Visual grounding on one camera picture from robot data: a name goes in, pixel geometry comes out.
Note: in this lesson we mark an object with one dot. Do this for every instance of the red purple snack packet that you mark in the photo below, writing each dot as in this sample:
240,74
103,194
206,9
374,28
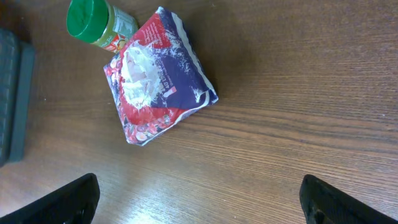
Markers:
156,79

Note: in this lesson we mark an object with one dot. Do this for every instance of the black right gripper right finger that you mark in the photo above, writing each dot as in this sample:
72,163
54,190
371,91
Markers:
323,203

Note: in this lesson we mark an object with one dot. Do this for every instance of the grey plastic mesh basket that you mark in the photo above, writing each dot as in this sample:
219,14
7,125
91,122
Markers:
17,65

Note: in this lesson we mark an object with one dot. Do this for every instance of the green lid jar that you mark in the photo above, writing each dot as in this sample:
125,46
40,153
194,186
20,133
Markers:
98,23

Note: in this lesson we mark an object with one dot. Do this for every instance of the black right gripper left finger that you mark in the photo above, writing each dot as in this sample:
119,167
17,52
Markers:
75,202

